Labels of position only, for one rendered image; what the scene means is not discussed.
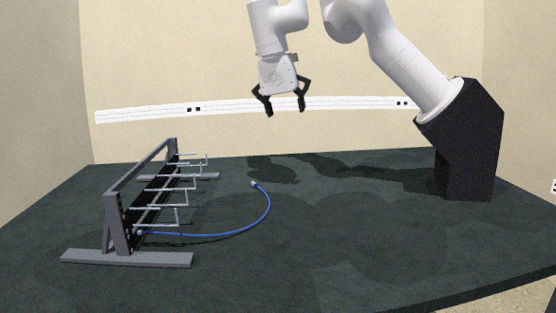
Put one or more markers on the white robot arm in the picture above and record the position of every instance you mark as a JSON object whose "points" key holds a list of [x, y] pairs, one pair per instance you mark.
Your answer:
{"points": [[345, 21]]}

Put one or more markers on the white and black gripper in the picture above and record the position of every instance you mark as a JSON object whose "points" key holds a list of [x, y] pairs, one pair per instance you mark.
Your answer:
{"points": [[277, 75]]}

